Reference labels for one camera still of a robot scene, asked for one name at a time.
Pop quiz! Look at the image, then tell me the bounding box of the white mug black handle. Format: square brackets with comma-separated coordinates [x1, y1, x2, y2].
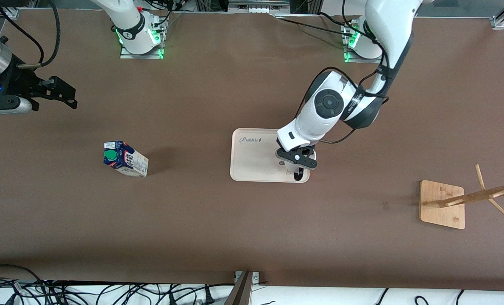
[285, 159, 317, 183]

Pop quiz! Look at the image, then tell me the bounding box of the blue milk carton green cap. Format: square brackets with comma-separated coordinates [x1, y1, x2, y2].
[103, 141, 149, 177]

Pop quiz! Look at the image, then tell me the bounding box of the wooden cup hanging rack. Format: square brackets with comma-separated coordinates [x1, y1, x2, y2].
[419, 164, 504, 230]

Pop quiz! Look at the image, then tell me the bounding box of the beige rectangular serving tray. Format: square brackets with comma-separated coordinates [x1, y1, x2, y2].
[230, 128, 310, 183]

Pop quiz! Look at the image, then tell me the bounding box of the grey power strip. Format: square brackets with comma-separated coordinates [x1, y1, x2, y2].
[228, 0, 290, 14]

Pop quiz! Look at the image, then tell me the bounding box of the aluminium profile bar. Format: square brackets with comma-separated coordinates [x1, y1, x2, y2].
[223, 271, 254, 305]

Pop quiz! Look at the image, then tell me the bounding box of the brown table cover sheet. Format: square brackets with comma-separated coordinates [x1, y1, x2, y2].
[0, 8, 504, 293]

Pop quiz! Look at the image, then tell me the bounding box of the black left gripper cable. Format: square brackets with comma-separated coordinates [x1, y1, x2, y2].
[295, 66, 391, 145]

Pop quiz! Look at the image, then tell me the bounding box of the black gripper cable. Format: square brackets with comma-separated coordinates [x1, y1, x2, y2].
[295, 66, 391, 145]
[0, 0, 61, 67]

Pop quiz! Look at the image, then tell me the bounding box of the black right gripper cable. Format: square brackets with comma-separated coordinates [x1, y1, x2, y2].
[0, 0, 61, 67]

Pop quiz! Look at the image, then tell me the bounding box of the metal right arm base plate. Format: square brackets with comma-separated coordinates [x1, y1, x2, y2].
[120, 42, 164, 60]

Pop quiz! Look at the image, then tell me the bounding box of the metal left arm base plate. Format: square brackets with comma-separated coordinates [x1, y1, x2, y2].
[343, 50, 389, 64]

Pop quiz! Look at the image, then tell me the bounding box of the black cable on table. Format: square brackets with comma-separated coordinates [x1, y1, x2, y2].
[276, 15, 356, 39]

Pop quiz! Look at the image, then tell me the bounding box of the small metal corner bracket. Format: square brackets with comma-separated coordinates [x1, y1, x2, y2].
[234, 271, 260, 283]

